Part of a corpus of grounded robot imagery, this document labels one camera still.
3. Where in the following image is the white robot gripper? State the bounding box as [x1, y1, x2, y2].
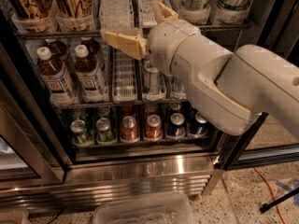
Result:
[100, 0, 201, 77]

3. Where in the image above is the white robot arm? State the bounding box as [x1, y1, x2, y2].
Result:
[101, 1, 299, 138]

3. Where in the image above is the empty white shelf tray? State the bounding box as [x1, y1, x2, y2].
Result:
[112, 48, 137, 103]

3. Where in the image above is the tea bottle back right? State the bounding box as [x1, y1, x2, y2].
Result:
[81, 37, 105, 65]

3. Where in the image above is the tea bottle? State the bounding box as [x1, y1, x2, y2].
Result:
[36, 47, 77, 105]
[81, 37, 105, 65]
[46, 39, 69, 61]
[75, 45, 107, 103]

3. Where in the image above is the tea bottle front right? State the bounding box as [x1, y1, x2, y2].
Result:
[75, 45, 107, 103]

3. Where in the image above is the tea bottle back left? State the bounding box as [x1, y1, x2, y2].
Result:
[46, 39, 69, 61]

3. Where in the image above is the tea bottle front left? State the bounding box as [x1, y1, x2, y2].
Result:
[36, 47, 77, 105]

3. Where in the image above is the stainless steel fridge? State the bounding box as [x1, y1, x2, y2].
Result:
[1, 0, 298, 213]

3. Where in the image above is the fridge glass door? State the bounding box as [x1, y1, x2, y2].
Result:
[214, 114, 299, 171]

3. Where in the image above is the silver tall can front left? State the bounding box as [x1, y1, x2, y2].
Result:
[143, 61, 160, 95]

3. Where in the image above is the silver tall can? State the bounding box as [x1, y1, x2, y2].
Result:
[143, 61, 160, 95]
[171, 77, 187, 100]

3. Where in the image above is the silver tall can front right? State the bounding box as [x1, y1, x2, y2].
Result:
[171, 77, 187, 100]

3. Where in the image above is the brown tea can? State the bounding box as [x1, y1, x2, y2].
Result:
[9, 0, 53, 21]
[50, 0, 93, 19]

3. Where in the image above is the red soda can front right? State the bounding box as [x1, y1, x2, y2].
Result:
[145, 115, 163, 139]

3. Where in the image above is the red soda can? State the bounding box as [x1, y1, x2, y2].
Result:
[121, 116, 139, 142]
[145, 115, 163, 139]

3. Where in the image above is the blue soda can front left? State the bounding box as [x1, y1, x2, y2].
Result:
[167, 113, 185, 138]

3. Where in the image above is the blue soda can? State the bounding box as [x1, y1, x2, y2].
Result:
[190, 112, 207, 136]
[167, 113, 185, 138]

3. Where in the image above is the red soda can front left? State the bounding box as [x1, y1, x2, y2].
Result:
[121, 116, 139, 142]

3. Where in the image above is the blue soda can front right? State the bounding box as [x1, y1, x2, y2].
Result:
[190, 112, 207, 136]

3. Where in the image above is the green soda can front right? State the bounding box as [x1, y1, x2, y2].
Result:
[96, 118, 115, 143]

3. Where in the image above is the green soda can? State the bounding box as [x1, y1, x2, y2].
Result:
[96, 118, 115, 143]
[70, 119, 93, 147]

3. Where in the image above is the green soda can front left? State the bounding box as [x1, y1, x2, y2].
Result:
[70, 119, 93, 147]

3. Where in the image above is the brown tea can far left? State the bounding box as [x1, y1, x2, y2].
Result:
[9, 0, 53, 21]

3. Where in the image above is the clear plastic bin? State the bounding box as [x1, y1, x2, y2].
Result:
[93, 193, 195, 224]

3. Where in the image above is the black tripod leg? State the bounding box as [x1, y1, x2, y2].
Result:
[260, 188, 299, 213]

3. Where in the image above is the clear plastic bin corner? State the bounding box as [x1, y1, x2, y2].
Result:
[0, 208, 31, 224]

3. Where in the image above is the orange cable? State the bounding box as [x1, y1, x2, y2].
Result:
[253, 167, 287, 224]

